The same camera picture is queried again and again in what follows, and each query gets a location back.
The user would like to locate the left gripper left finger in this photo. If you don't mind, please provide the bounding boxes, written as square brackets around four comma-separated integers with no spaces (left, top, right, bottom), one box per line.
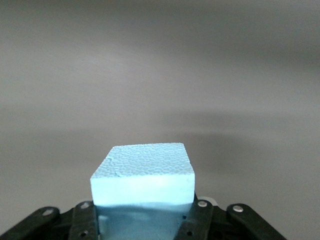
[0,200,101,240]

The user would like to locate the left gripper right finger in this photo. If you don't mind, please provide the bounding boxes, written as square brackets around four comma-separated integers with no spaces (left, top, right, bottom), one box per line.
[172,193,288,240]

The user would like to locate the light blue foam block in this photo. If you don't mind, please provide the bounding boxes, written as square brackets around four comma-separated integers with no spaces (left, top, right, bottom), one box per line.
[89,142,196,240]

